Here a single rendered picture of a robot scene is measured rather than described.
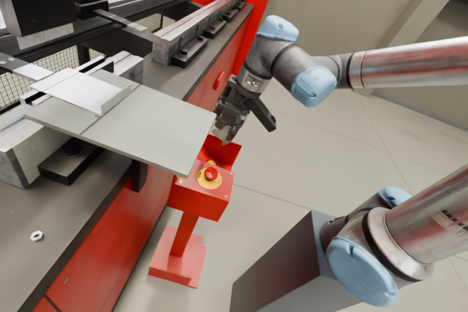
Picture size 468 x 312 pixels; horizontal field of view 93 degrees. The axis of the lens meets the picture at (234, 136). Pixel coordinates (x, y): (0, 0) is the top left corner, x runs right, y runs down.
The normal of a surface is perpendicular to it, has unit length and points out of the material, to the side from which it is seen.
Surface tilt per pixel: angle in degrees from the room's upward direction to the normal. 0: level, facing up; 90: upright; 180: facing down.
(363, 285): 98
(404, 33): 90
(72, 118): 0
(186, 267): 0
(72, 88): 0
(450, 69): 104
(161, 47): 90
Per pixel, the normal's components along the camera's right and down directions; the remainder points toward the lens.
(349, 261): -0.77, 0.33
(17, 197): 0.31, -0.71
